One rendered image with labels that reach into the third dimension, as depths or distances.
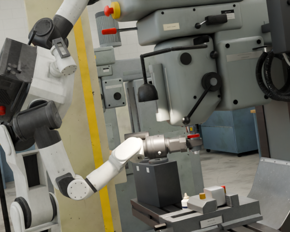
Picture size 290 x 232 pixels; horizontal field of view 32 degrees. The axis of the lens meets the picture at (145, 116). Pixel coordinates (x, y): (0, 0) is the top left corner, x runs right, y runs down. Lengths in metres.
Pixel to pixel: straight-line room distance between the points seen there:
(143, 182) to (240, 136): 6.97
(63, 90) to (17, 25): 9.03
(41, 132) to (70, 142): 1.71
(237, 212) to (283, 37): 0.63
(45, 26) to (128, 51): 9.25
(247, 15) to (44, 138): 0.86
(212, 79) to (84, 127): 1.87
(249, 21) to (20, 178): 1.15
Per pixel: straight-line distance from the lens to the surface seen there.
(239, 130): 9.22
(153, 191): 2.27
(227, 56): 1.86
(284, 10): 1.70
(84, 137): 3.55
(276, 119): 2.10
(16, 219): 2.27
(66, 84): 1.97
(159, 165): 2.23
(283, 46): 1.69
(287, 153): 2.08
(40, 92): 1.91
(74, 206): 3.59
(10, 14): 10.97
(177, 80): 1.81
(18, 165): 2.20
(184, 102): 1.81
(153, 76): 1.85
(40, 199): 2.26
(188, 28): 1.81
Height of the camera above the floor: 1.46
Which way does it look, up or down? 3 degrees down
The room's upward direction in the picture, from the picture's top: 9 degrees counter-clockwise
